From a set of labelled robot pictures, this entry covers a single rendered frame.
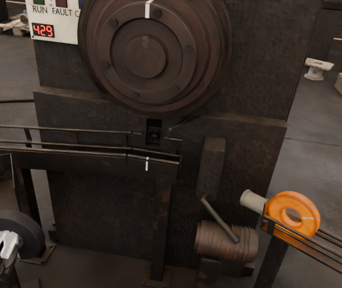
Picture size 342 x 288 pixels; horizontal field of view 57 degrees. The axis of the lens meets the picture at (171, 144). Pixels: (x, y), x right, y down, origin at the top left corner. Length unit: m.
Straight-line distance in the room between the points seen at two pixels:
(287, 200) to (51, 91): 0.93
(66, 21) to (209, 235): 0.89
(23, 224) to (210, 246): 0.63
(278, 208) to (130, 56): 0.64
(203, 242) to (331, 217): 1.27
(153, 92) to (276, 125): 0.48
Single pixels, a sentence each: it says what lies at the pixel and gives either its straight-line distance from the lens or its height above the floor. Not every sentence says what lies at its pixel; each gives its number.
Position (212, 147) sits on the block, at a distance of 1.11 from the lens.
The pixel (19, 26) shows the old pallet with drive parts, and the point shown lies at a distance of 5.62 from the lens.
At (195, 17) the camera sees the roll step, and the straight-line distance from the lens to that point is 0.91.
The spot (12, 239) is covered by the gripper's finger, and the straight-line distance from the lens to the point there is 0.92.
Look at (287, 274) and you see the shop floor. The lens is 1.85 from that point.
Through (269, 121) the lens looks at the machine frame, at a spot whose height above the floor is 0.87.
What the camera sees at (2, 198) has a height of 0.61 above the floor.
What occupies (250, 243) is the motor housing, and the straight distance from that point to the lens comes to 1.19.
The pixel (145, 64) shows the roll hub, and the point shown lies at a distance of 0.91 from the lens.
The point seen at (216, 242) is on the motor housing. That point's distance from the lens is 1.18.
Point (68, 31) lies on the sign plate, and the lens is 1.22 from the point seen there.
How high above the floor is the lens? 1.39
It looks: 32 degrees down
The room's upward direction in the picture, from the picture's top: 5 degrees clockwise
